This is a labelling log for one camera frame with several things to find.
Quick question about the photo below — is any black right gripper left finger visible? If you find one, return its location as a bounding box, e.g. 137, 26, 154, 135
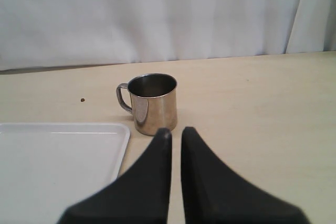
58, 128, 172, 223

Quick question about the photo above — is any white plastic tray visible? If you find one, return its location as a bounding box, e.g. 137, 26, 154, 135
1, 123, 130, 223

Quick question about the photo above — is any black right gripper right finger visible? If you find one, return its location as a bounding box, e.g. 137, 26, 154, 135
181, 127, 310, 223

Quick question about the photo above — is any white backdrop curtain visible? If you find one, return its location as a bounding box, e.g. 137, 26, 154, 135
1, 0, 335, 70

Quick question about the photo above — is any steel mug with kibble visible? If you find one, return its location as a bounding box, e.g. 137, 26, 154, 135
116, 73, 177, 136

